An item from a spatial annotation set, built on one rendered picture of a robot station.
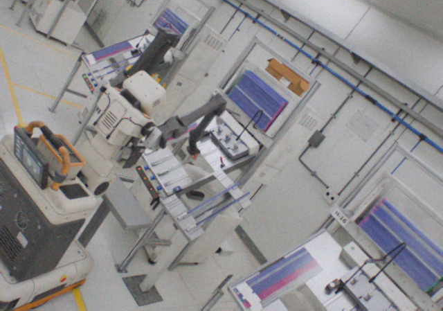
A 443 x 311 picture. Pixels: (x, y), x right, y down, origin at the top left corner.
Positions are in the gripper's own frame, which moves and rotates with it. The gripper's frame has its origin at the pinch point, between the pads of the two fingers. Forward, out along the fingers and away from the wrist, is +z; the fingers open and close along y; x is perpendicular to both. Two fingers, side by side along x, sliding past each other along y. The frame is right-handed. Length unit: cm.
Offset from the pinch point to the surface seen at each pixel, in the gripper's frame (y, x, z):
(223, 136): 3.6, -27.4, -6.3
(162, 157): 14.9, 18.8, 0.7
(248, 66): 34, -72, -37
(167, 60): 125, -41, -15
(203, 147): 7.0, -11.6, 0.1
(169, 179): -7.0, 24.2, 2.6
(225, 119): 16.3, -38.1, -9.7
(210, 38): 121, -88, -27
